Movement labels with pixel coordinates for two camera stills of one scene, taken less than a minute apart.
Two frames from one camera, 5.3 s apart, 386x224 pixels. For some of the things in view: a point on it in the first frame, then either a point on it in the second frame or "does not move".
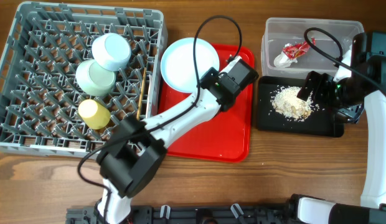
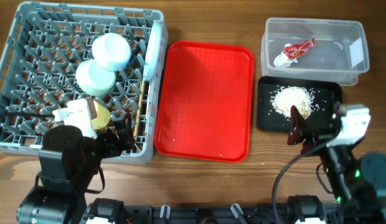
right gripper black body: [326, 91] -> [317, 138]
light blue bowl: [111, 51] does not move
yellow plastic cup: [94, 115] does not move
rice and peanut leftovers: [285, 101] does not move
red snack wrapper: [297, 50] does not move
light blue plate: [178, 63] -> [153, 50]
